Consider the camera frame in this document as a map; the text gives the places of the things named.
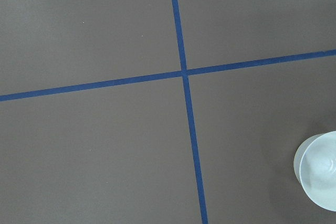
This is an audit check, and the white bowl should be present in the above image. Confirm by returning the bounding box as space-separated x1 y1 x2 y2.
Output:
293 131 335 212

